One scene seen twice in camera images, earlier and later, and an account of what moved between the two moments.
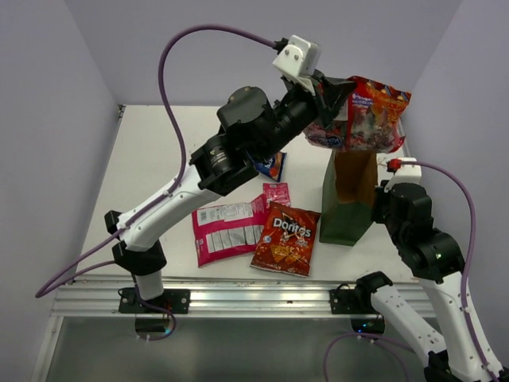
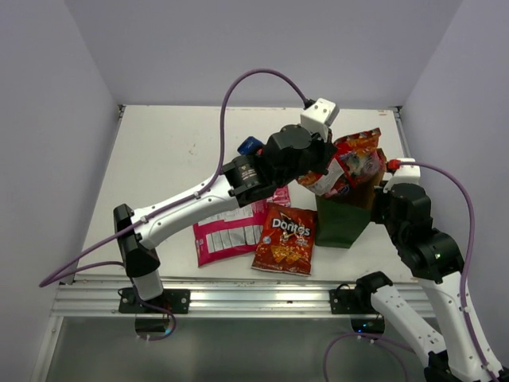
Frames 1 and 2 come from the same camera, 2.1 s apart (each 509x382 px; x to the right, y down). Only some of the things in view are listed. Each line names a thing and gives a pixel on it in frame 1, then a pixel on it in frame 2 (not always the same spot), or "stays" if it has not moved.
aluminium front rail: [75, 296] stays
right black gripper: [379, 195] stays
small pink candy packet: [277, 192] stays
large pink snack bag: [228, 231] stays
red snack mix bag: [370, 121] to [358, 158]
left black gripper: [332, 92] to [327, 150]
